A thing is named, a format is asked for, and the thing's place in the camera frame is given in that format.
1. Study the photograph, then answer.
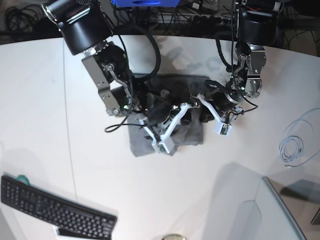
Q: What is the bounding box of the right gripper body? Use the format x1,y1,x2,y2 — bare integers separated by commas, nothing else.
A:
138,102,200,155

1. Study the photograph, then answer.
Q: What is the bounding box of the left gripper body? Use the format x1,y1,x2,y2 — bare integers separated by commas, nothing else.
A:
191,90,248,136

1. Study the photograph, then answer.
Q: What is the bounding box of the grey t-shirt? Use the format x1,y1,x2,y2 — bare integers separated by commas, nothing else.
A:
127,74,211,157

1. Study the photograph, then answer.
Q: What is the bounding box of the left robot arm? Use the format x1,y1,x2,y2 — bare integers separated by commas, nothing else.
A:
196,0,284,136

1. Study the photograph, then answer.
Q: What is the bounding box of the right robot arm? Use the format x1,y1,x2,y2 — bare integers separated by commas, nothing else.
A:
41,0,204,157

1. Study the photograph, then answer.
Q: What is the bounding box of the round brass object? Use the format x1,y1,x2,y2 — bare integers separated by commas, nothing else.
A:
161,233,186,240

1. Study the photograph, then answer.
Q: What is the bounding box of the blue box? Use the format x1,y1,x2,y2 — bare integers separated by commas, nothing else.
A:
111,0,180,8

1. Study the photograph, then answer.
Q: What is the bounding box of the green tape roll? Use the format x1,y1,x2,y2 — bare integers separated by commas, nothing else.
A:
16,175,30,186

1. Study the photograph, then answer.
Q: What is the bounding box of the black computer keyboard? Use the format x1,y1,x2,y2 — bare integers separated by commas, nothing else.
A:
0,175,118,240

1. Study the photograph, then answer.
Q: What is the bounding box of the coiled light blue cable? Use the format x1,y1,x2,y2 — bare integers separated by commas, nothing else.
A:
278,107,320,168

